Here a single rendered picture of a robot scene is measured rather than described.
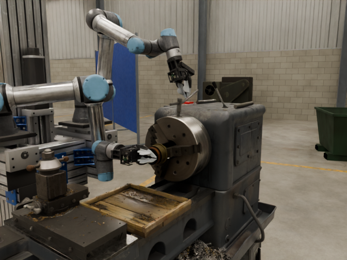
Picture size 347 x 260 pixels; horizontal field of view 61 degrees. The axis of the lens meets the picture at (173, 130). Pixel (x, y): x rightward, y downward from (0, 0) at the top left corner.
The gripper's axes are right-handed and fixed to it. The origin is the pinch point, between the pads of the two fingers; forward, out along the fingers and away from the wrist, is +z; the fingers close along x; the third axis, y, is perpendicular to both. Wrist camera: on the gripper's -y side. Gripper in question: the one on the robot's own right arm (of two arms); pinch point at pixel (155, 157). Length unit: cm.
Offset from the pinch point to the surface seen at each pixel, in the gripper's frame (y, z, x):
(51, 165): 42.9, -7.5, 5.5
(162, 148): -5.6, -0.1, 2.6
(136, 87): -362, -349, 15
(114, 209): 16.8, -7.7, -19.5
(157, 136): -9.8, -6.4, 6.6
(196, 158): -15.3, 11.6, -1.9
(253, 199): -73, 17, -40
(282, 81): -984, -228, 23
